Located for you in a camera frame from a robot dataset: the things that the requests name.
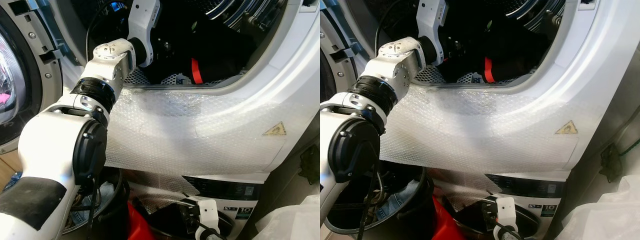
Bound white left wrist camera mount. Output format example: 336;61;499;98
127;0;162;68
417;0;447;67

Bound white front-load laundry machine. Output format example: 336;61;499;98
50;0;321;177
345;0;640;177

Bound blue denim jeans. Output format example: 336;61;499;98
367;177;422;222
70;180;119;226

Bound black plastic laundry bucket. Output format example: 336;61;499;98
324;160;437;237
62;167;133;236

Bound green cord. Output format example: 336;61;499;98
617;136;640;156

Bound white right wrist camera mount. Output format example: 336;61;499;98
492;196;518;236
196;199;221;236

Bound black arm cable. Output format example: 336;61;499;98
373;0;402;44
85;0;126;51

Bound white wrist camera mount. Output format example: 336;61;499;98
417;0;447;67
196;199;221;236
127;0;162;68
492;196;518;236

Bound round laundry machine door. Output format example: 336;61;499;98
0;0;66;154
320;0;374;104

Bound white plastic bag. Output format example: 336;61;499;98
252;194;321;240
555;175;640;240

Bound small clear bubble wrap piece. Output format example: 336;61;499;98
132;172;202;215
432;172;504;214

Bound yellow triangle warning sticker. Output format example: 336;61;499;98
262;121;287;137
555;120;579;135

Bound large clear bubble wrap sheet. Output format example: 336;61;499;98
377;85;584;176
105;87;289;176

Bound black garment with red tag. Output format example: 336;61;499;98
442;10;543;84
150;10;251;86

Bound white washer with black panel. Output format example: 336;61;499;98
122;170;271;240
430;170;569;240

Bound black metal latch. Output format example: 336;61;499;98
599;142;624;184
299;144;321;186

